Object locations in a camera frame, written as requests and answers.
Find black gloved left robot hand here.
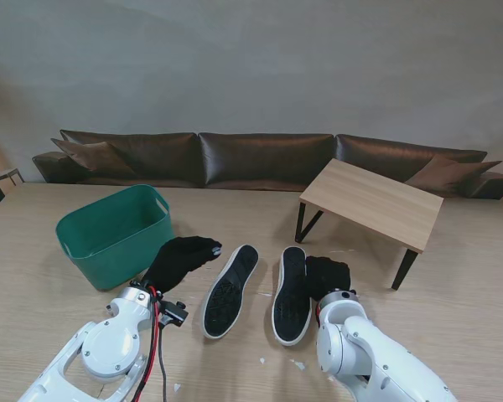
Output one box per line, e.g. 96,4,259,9
144,236,224,295

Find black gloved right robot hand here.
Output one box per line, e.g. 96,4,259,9
304,255,354,302

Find yellow canvas sneaker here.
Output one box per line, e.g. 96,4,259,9
201,245,260,339
271,245,314,347

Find green plastic basket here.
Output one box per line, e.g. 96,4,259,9
55,184,176,292

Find small wooden stand black legs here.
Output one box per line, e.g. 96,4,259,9
293,157,445,291

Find brown leather sofa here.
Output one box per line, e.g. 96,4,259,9
31,129,503,200

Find brown sofa cushion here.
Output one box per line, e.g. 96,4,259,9
404,153,503,198
50,137,137,177

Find small wooden side table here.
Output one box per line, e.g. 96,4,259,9
0,166,26,188

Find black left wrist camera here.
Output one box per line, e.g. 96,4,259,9
158,299,189,327

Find red black left arm cables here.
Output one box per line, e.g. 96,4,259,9
132,284,171,402

